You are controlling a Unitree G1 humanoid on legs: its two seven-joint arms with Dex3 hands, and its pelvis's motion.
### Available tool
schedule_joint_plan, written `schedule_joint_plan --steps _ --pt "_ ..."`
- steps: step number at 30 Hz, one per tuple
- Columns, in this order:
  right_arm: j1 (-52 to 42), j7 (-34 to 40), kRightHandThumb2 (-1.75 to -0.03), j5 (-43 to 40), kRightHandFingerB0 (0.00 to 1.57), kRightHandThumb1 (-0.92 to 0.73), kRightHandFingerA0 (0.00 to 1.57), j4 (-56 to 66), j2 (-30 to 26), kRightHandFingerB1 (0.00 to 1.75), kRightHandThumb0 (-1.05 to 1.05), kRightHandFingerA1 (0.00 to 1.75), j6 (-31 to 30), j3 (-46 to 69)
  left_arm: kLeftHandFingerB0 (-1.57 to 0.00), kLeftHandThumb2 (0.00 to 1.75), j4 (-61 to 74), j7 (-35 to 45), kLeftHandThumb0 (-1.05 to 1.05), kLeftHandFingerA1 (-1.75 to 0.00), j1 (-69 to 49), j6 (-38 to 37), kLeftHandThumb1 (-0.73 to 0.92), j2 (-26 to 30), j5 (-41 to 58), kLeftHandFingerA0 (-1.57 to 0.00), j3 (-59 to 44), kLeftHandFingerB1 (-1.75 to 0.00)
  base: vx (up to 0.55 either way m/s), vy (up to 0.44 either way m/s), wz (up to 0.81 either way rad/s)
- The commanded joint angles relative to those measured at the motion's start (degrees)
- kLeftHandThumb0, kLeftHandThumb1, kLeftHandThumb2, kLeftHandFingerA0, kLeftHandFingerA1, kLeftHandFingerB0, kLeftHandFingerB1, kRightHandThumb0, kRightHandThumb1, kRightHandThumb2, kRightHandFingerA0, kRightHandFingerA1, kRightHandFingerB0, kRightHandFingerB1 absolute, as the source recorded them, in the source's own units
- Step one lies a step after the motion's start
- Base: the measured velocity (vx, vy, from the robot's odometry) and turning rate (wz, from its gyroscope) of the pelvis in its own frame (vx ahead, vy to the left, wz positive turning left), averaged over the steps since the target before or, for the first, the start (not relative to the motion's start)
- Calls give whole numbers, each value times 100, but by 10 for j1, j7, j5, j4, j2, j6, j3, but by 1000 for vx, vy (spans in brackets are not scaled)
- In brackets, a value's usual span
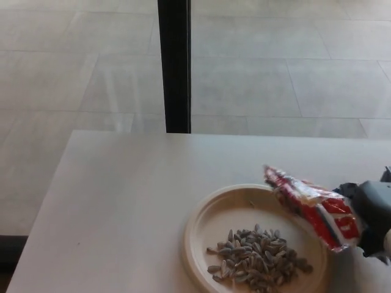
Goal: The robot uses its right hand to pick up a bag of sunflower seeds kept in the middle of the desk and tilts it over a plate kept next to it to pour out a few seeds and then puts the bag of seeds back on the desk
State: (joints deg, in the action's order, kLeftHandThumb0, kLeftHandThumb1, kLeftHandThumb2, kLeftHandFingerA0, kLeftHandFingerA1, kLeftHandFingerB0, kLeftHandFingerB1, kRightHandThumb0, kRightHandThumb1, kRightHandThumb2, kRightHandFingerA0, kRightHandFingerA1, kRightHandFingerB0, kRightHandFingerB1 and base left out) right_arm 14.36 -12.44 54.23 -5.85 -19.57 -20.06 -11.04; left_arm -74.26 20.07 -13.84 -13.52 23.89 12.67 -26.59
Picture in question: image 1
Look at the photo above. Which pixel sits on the black vertical window frame post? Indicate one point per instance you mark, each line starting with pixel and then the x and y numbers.
pixel 177 67

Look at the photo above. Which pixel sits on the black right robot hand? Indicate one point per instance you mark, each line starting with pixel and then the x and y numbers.
pixel 374 213

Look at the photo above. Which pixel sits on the round beige paper plate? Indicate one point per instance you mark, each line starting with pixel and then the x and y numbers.
pixel 220 219

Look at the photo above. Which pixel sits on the red blue sunflower seed bag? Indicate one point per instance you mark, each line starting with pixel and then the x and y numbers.
pixel 317 213

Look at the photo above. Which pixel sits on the pile of sunflower seeds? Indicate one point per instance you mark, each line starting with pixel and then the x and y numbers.
pixel 259 259

